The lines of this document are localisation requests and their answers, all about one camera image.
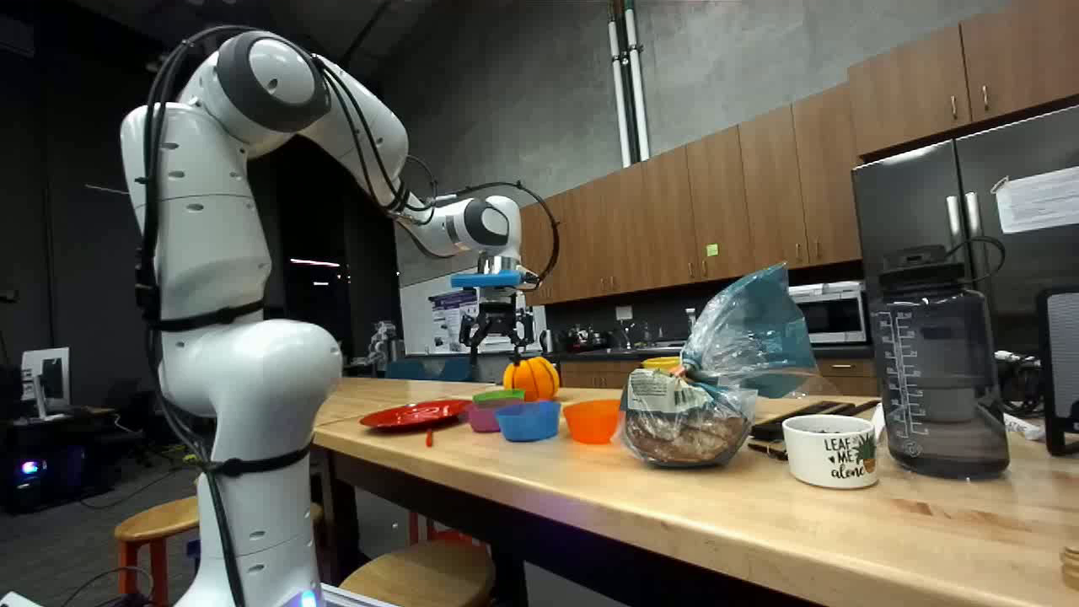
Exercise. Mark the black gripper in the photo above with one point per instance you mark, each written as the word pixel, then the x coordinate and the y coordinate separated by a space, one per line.
pixel 496 305

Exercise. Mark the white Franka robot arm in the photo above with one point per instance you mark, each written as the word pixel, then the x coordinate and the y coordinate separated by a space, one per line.
pixel 249 373

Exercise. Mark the orange toy pumpkin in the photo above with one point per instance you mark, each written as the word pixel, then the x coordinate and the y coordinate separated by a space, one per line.
pixel 531 378

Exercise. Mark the green bowl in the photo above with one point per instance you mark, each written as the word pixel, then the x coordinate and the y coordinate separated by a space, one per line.
pixel 496 396

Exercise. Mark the purple bowl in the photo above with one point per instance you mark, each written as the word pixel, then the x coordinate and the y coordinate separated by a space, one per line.
pixel 485 420

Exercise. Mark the blue bowl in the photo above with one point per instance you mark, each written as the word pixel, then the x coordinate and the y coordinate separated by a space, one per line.
pixel 526 421

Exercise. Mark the red plate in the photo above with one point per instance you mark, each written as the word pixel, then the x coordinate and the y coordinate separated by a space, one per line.
pixel 411 415

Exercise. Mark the thin orange stick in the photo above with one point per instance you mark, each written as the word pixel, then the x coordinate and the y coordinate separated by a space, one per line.
pixel 430 440

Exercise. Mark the orange bowl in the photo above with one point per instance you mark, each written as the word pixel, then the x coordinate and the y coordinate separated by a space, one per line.
pixel 593 421

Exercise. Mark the plastic bag of bread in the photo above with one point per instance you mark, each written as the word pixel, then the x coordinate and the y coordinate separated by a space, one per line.
pixel 704 383

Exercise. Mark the wooden upper kitchen cabinets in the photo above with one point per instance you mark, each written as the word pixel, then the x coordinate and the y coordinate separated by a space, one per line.
pixel 676 213

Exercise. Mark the green sticky note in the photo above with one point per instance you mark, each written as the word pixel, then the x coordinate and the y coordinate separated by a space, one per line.
pixel 713 249

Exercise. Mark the grey vertical pipe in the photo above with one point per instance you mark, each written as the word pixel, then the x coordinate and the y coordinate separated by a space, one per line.
pixel 627 78

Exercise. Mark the silver microwave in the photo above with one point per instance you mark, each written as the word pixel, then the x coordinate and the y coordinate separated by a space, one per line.
pixel 830 310

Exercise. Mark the white printed mug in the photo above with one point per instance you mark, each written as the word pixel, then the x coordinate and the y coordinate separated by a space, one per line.
pixel 830 451

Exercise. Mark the dark translucent water bottle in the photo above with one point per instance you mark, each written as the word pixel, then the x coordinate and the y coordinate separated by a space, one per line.
pixel 939 373

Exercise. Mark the stainless steel fridge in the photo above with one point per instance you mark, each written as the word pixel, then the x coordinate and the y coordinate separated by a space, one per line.
pixel 1014 147

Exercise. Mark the white paper on fridge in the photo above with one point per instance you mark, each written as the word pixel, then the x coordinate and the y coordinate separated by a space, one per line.
pixel 1038 200

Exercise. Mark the black monitor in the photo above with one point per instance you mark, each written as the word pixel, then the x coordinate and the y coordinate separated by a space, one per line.
pixel 1065 373

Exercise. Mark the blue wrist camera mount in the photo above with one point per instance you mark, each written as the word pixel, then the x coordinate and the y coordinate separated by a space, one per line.
pixel 486 276

